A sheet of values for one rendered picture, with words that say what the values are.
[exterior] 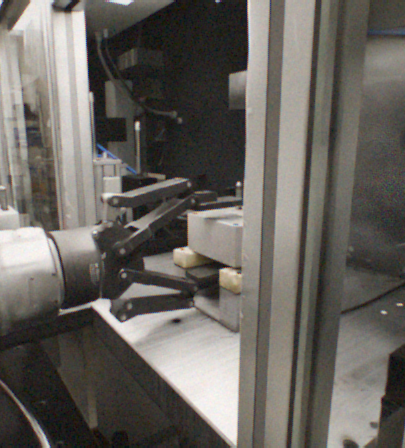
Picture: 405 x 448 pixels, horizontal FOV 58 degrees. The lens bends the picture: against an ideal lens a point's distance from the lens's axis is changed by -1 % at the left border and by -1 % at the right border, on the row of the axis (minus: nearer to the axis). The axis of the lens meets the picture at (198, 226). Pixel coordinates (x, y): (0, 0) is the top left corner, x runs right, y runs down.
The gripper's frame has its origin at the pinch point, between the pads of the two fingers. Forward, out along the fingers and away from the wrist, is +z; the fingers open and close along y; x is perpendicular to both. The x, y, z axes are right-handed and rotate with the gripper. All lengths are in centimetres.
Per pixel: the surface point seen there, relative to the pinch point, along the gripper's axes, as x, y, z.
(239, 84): 2.1, 18.6, 4.8
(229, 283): -5.5, -3.7, -3.1
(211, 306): -0.4, -8.8, -1.7
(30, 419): 4.4, -18.1, -23.4
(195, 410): -13.8, -9.3, -13.7
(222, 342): -7.3, -9.2, -5.5
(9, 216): 26.5, 0.9, -19.7
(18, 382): 34, -32, -21
